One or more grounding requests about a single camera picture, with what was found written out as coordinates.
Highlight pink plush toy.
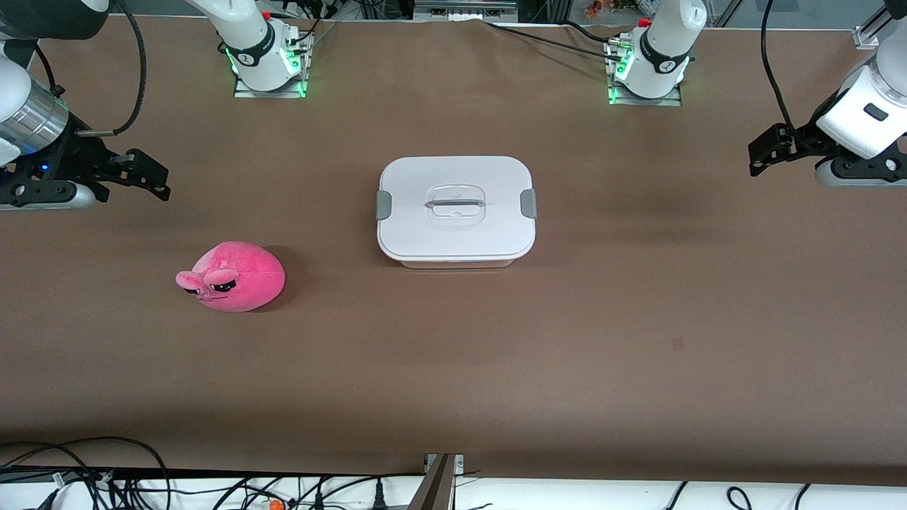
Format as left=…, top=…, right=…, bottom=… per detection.
left=176, top=242, right=286, bottom=314

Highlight white box lid grey latches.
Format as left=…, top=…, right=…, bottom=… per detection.
left=376, top=156, right=537, bottom=262

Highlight translucent pink plastic box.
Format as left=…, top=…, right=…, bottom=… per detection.
left=395, top=253, right=518, bottom=271

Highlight brown table cover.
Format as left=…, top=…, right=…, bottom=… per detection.
left=0, top=16, right=907, bottom=487

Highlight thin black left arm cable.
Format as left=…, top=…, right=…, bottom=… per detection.
left=760, top=0, right=796, bottom=132

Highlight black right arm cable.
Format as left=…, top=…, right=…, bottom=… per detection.
left=74, top=0, right=148, bottom=137

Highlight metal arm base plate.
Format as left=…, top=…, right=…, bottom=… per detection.
left=607, top=39, right=683, bottom=108
left=233, top=32, right=313, bottom=99

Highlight thin cables at arm base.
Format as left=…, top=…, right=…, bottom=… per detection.
left=282, top=13, right=342, bottom=52

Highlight black cable on table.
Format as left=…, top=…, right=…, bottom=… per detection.
left=485, top=20, right=619, bottom=60
left=558, top=20, right=624, bottom=47

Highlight large black looped cable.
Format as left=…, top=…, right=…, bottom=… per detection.
left=0, top=435, right=173, bottom=510

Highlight black curved cable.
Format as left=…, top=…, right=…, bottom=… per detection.
left=0, top=445, right=100, bottom=510

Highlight long black cable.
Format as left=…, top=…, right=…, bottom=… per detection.
left=211, top=472, right=427, bottom=510

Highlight aluminium frame post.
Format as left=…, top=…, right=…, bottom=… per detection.
left=407, top=453, right=466, bottom=510

